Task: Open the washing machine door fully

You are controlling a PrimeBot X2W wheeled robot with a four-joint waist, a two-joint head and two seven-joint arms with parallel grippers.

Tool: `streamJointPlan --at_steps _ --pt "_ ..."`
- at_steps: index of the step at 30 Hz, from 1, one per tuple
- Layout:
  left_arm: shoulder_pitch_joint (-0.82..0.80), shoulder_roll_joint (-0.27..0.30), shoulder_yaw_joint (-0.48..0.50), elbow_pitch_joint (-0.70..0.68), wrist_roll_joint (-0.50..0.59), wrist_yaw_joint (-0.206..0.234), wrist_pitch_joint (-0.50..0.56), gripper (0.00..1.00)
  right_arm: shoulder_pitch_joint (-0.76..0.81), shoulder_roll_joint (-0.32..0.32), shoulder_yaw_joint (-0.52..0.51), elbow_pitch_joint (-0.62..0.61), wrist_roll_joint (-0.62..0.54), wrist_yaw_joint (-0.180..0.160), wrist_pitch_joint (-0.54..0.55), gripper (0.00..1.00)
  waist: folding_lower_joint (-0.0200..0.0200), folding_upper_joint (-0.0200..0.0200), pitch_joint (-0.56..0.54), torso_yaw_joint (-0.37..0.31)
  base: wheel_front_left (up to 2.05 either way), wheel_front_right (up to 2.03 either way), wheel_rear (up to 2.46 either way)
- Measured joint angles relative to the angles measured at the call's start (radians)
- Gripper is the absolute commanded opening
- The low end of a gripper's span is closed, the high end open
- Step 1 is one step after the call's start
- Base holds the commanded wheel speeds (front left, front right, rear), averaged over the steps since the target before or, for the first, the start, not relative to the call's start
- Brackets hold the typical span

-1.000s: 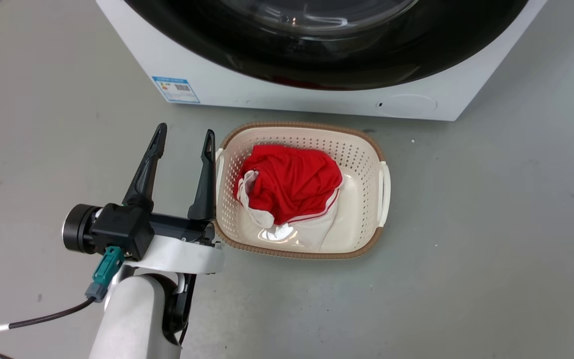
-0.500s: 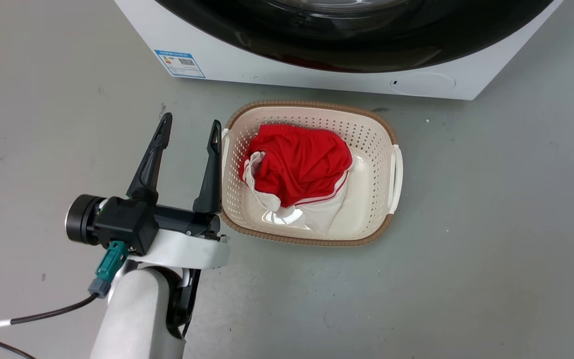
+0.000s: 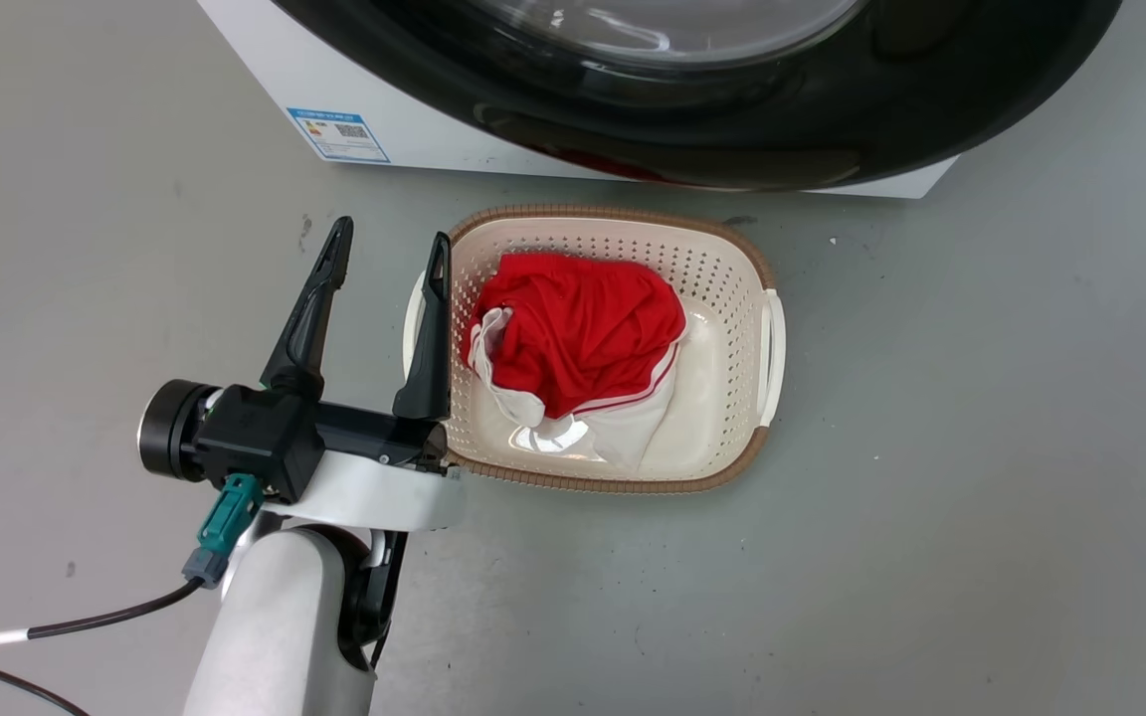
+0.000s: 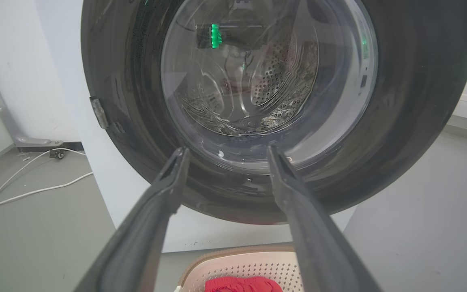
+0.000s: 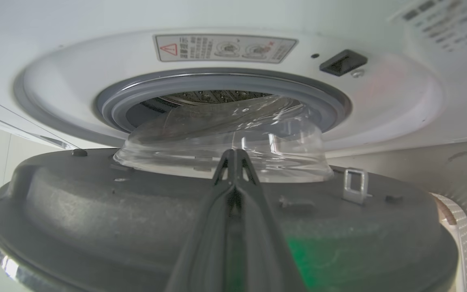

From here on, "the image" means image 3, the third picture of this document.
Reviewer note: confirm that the cream perforated laundry basket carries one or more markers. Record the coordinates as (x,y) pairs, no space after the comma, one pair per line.
(722,288)

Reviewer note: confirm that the white washing machine body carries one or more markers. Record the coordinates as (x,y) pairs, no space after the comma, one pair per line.
(414,119)

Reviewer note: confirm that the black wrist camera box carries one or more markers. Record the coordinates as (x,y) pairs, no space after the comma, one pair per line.
(255,438)

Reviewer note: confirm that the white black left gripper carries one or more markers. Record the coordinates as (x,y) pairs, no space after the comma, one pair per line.
(384,492)

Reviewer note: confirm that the blue white energy label sticker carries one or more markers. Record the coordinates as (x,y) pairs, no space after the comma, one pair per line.
(339,134)

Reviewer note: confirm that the red and white garment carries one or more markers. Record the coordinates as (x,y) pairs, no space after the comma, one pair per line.
(583,328)

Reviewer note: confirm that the black round washing machine door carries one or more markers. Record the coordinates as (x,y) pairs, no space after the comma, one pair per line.
(931,89)

